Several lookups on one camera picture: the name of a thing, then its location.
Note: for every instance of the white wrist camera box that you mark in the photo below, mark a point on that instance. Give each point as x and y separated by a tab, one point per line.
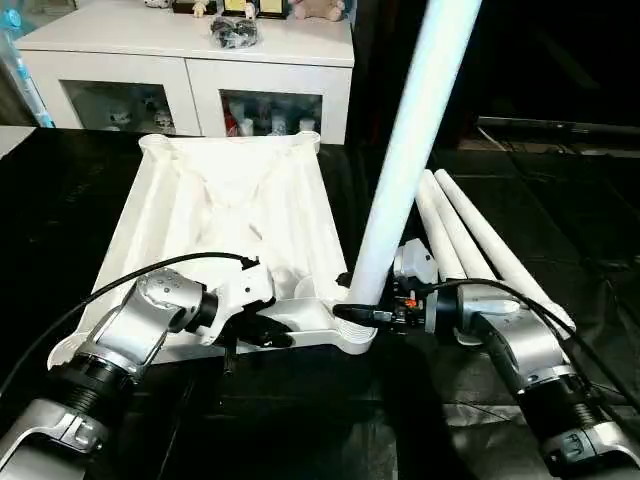
242	292
415	262

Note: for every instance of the white plastic table leg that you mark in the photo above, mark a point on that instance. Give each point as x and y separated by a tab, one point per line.
455	230
500	250
410	140
432	225

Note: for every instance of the crumpled black plastic sheet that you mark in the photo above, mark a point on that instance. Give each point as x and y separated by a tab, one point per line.
590	250

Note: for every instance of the grey bundle of small items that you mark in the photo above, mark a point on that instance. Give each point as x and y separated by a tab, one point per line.
235	32

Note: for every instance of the white plastic table top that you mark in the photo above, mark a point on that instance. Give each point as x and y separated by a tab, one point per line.
230	200

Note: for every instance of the white cabinet with glass doors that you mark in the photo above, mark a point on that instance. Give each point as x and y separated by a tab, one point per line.
180	65

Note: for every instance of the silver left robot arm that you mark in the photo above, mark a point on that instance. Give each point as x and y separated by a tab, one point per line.
140	330

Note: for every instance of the light blue plastic item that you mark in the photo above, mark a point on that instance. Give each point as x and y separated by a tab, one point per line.
22	70

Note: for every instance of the black work mat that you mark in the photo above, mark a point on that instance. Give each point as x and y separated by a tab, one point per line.
320	430

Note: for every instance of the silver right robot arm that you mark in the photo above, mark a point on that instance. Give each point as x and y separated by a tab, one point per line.
520	340

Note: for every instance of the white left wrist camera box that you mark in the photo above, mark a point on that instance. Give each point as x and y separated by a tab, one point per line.
242	292

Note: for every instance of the dark low furniture silver edge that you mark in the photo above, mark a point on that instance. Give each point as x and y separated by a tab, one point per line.
560	128

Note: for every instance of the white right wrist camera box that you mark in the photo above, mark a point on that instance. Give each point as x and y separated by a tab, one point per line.
415	262

